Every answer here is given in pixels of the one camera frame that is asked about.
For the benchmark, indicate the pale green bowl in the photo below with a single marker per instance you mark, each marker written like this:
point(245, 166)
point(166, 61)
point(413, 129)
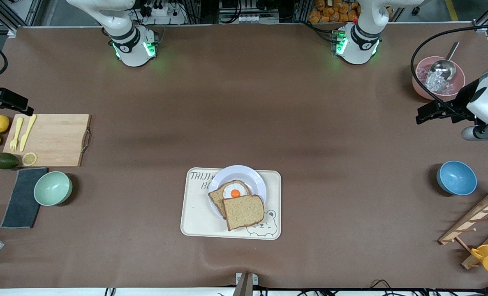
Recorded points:
point(52, 189)

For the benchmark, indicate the metal table clamp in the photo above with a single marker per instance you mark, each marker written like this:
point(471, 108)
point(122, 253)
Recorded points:
point(246, 283)

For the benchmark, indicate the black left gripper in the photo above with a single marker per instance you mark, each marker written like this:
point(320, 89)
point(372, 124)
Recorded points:
point(462, 101)

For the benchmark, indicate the pale yellow plastic fork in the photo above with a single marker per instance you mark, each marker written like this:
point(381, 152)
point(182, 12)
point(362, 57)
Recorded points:
point(17, 131)

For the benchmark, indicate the fried egg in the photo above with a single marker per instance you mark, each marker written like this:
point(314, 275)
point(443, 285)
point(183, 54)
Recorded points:
point(229, 190)

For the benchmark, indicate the dark green avocado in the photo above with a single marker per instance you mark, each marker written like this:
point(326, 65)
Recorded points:
point(5, 161)

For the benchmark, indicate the bag of orange items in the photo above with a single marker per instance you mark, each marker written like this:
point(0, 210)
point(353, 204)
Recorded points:
point(330, 12)

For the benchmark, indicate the pale yellow plastic knife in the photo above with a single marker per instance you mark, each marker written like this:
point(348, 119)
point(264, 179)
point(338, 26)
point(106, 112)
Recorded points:
point(28, 131)

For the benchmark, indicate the lemon slice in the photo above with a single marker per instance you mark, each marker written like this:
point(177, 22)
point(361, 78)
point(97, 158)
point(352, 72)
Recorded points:
point(29, 159)

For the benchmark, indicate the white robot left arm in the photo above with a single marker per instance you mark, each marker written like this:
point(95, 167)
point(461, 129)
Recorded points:
point(361, 41)

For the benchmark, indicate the wooden cutting board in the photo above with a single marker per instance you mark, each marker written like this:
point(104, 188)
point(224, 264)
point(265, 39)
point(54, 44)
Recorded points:
point(54, 139)

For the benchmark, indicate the plain brown bread slice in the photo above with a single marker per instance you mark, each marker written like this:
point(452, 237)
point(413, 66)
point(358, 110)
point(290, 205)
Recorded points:
point(244, 211)

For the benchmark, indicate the cream bear print tray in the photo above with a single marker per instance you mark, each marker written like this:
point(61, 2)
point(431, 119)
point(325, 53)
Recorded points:
point(198, 222)

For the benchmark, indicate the white round plate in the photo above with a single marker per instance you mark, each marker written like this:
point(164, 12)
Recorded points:
point(244, 174)

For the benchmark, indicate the dark grey cloth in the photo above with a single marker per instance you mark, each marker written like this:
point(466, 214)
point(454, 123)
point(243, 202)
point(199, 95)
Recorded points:
point(21, 205)

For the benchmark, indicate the white power strip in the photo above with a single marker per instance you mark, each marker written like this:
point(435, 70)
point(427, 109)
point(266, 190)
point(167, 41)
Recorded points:
point(165, 12)

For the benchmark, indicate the metal scoop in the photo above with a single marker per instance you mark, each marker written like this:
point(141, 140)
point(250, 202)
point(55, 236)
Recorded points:
point(443, 70)

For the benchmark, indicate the pink bowl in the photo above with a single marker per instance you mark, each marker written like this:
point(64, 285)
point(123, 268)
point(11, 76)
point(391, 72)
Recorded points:
point(420, 88)

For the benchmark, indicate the wooden peg rack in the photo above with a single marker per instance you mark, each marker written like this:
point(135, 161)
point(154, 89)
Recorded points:
point(474, 218)

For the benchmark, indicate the clear ice cubes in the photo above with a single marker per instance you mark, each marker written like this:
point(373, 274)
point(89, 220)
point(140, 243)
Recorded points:
point(433, 84)

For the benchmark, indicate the blue bowl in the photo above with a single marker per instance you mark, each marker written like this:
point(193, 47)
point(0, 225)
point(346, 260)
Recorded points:
point(456, 179)

